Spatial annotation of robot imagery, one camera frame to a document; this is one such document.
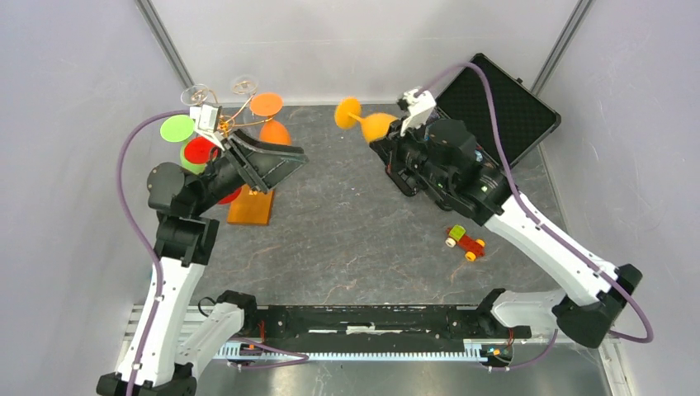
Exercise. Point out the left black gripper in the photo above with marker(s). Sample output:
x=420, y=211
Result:
x=273, y=163

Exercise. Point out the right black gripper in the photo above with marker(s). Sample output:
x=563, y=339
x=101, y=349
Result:
x=390, y=148

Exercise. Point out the orange plastic wine glass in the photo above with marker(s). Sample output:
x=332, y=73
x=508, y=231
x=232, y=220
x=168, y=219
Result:
x=267, y=105

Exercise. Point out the yellow plastic wine glass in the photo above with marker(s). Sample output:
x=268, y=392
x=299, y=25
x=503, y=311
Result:
x=375, y=126

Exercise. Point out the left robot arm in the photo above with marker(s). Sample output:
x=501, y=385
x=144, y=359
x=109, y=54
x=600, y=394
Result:
x=158, y=361

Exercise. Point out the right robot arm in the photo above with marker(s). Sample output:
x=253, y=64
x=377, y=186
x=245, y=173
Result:
x=591, y=292

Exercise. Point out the wooden rack base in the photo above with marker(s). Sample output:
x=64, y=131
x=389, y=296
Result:
x=251, y=208

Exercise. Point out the red plastic wine glass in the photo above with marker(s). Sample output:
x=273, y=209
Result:
x=195, y=153

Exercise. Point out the clear wine glass right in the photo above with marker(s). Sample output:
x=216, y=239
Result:
x=244, y=87

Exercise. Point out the clear wine glass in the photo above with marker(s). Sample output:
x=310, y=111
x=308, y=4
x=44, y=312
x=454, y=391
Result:
x=244, y=87
x=195, y=95

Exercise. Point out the green plastic wine glass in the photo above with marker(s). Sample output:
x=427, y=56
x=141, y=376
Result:
x=178, y=129

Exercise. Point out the clear wine glass left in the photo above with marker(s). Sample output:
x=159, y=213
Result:
x=195, y=95

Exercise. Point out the red toy brick car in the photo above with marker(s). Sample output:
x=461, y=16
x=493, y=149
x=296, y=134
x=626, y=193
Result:
x=458, y=238

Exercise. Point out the black poker chip case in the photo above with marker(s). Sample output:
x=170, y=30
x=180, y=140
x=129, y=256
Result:
x=522, y=118

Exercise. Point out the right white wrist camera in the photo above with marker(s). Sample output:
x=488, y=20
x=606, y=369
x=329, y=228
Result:
x=418, y=104

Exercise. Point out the gold wire wine glass rack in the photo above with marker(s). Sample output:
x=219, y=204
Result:
x=227, y=123

